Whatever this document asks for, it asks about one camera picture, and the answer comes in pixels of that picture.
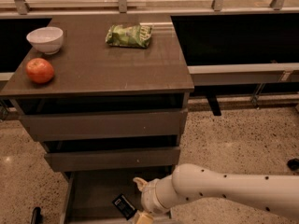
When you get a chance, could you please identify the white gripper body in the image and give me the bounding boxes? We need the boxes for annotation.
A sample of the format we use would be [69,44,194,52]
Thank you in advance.
[141,179,168,215]

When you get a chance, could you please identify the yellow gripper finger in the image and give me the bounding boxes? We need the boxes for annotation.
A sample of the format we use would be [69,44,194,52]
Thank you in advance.
[133,177,148,191]
[133,211,153,224]

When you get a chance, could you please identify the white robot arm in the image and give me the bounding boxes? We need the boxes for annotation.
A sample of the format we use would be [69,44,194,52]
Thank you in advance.
[134,163,299,220]

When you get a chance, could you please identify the grey open bottom drawer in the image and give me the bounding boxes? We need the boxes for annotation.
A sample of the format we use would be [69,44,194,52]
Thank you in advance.
[59,166,171,224]

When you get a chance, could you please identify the grey top drawer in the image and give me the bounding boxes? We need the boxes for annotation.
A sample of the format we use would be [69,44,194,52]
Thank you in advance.
[21,109,187,142]

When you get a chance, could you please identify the grey middle drawer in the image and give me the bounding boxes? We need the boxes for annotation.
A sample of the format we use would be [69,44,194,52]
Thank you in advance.
[44,147,180,172]

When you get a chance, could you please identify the grey drawer cabinet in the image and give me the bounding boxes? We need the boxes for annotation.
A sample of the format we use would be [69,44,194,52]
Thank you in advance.
[1,15,193,224]

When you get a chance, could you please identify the black object bottom left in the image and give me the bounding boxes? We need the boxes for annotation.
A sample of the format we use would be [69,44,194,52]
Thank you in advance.
[30,207,42,224]

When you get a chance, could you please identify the black object right floor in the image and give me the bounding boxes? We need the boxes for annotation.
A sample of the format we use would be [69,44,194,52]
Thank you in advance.
[287,159,299,171]

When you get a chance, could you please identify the green chip bag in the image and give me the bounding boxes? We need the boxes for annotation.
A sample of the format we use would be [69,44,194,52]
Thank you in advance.
[106,24,152,49]

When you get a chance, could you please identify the red apple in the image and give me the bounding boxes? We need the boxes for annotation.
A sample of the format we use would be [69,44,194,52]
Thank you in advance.
[25,58,54,84]

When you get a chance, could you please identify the white ceramic bowl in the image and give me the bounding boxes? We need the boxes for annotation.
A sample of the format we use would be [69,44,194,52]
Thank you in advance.
[26,26,64,54]

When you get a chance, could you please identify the long grey bench ledge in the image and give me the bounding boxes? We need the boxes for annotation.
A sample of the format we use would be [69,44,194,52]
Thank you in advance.
[1,63,298,92]

